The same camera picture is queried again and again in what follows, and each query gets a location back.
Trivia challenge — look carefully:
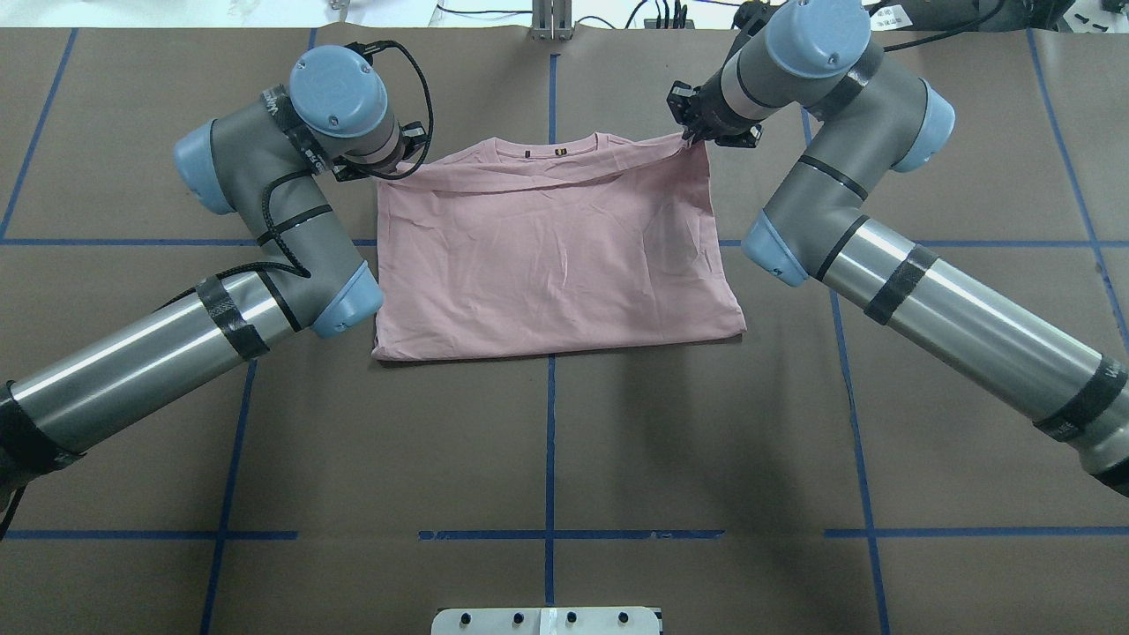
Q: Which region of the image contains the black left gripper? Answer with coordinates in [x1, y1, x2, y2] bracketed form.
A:
[333, 123, 429, 182]

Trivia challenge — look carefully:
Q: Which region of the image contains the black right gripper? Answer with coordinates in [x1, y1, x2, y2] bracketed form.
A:
[666, 81, 762, 149]

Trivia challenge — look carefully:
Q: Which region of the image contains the pink printed t-shirt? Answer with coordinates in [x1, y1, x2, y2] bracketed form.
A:
[371, 132, 746, 362]

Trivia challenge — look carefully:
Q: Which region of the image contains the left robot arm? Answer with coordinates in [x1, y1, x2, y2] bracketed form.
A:
[1, 40, 434, 512]

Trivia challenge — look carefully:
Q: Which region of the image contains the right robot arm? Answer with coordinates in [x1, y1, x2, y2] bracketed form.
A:
[667, 1, 1126, 496]

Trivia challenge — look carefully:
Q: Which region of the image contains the aluminium frame post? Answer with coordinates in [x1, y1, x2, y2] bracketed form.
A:
[530, 0, 575, 41]

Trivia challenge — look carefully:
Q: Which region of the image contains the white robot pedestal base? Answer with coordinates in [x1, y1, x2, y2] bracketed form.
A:
[430, 606, 665, 634]

